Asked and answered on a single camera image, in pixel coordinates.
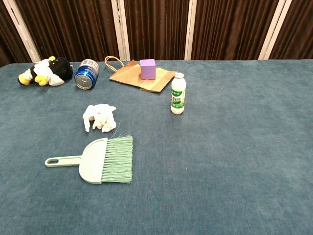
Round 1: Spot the light green hand brush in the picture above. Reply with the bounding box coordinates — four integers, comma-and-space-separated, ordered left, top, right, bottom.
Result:
44, 134, 134, 185

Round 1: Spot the white green-label drink bottle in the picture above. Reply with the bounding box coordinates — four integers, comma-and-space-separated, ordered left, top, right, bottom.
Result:
170, 72, 187, 115

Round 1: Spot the purple cube block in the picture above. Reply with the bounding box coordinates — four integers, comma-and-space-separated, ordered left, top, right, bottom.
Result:
139, 59, 157, 80

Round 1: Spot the brown paper bag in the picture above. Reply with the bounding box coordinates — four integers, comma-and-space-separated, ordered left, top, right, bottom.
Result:
104, 55, 179, 93

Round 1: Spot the blue soda can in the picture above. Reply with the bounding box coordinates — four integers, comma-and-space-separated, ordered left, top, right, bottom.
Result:
74, 59, 100, 91

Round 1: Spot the brown curtain panel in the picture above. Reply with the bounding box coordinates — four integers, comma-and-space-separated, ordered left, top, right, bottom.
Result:
268, 0, 313, 60
15, 0, 120, 62
190, 0, 280, 61
0, 2, 32, 68
123, 0, 190, 61

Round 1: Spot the black white penguin plush toy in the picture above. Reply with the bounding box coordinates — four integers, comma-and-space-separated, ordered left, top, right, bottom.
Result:
17, 56, 74, 87

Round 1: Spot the white partition frame post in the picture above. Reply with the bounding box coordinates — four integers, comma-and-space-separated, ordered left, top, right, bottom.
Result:
2, 0, 42, 63
258, 0, 293, 60
111, 0, 131, 61
184, 0, 198, 61

